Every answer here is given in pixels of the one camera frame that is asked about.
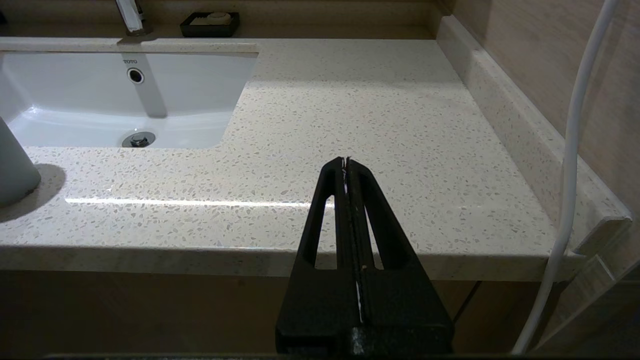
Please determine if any wooden vanity cabinet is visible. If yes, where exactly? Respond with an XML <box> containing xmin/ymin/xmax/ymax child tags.
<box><xmin>0</xmin><ymin>270</ymin><xmax>566</xmax><ymax>356</ymax></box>

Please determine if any round beige soap bar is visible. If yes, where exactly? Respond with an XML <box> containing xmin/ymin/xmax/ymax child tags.
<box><xmin>191</xmin><ymin>13</ymin><xmax>233</xmax><ymax>26</ymax></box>

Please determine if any chrome sink drain stopper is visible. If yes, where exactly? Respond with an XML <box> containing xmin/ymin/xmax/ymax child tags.
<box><xmin>122</xmin><ymin>131</ymin><xmax>156</xmax><ymax>148</ymax></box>

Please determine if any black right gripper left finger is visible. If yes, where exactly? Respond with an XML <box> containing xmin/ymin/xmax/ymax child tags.
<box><xmin>276</xmin><ymin>158</ymin><xmax>362</xmax><ymax>356</ymax></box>

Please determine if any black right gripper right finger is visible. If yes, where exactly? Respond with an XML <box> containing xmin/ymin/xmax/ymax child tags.
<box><xmin>347</xmin><ymin>157</ymin><xmax>455</xmax><ymax>356</ymax></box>

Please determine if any white ceramic sink basin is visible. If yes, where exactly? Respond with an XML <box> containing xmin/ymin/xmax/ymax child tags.
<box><xmin>0</xmin><ymin>51</ymin><xmax>259</xmax><ymax>149</ymax></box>

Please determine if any black soap dish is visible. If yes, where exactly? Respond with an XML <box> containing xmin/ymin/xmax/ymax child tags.
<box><xmin>180</xmin><ymin>12</ymin><xmax>240</xmax><ymax>38</ymax></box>

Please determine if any white cable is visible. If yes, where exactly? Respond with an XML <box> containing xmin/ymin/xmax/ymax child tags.
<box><xmin>511</xmin><ymin>0</ymin><xmax>621</xmax><ymax>355</ymax></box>

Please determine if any grey cup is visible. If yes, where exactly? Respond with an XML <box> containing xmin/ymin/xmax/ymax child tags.
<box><xmin>0</xmin><ymin>116</ymin><xmax>42</xmax><ymax>207</ymax></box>

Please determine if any chrome faucet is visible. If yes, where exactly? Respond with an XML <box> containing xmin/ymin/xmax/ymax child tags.
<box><xmin>115</xmin><ymin>0</ymin><xmax>152</xmax><ymax>37</ymax></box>

